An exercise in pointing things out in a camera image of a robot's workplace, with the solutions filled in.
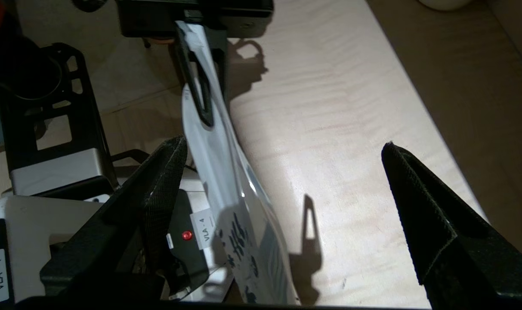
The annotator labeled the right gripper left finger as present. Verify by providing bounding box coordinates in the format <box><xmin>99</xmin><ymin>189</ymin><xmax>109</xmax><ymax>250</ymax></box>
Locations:
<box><xmin>39</xmin><ymin>135</ymin><xmax>188</xmax><ymax>303</ymax></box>

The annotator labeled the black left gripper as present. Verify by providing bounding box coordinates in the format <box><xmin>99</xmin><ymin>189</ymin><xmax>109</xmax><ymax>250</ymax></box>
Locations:
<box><xmin>117</xmin><ymin>0</ymin><xmax>274</xmax><ymax>128</ymax></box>

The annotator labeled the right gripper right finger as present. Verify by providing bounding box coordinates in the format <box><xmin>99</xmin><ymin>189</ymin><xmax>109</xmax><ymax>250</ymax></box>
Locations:
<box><xmin>381</xmin><ymin>141</ymin><xmax>522</xmax><ymax>310</ymax></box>

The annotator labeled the white floral zip pouch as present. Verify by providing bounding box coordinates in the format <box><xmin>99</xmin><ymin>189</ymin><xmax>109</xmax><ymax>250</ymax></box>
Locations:
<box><xmin>175</xmin><ymin>22</ymin><xmax>301</xmax><ymax>307</ymax></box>

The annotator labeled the grey black robot base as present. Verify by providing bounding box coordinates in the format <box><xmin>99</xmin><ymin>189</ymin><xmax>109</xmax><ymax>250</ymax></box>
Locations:
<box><xmin>0</xmin><ymin>42</ymin><xmax>229</xmax><ymax>310</ymax></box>

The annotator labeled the beige wooden desk with hutch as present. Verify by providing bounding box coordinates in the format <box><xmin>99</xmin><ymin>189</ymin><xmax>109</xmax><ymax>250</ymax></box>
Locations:
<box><xmin>170</xmin><ymin>0</ymin><xmax>522</xmax><ymax>310</ymax></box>

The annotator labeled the white ribbed ceramic mug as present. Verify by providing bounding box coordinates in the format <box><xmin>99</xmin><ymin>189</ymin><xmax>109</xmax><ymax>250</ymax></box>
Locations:
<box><xmin>418</xmin><ymin>0</ymin><xmax>475</xmax><ymax>12</ymax></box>

